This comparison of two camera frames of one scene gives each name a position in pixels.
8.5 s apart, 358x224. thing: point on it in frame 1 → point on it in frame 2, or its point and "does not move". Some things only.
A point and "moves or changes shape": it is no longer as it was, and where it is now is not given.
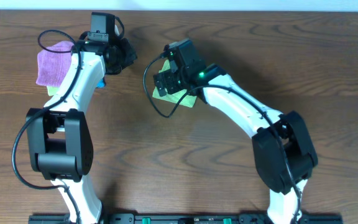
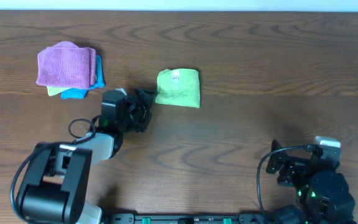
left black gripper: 128,51 → 140,109
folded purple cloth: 52,66 does not move
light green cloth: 186,99 moves or changes shape
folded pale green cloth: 52,90 does not move
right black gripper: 166,78 → 293,167
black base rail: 187,219 does not move
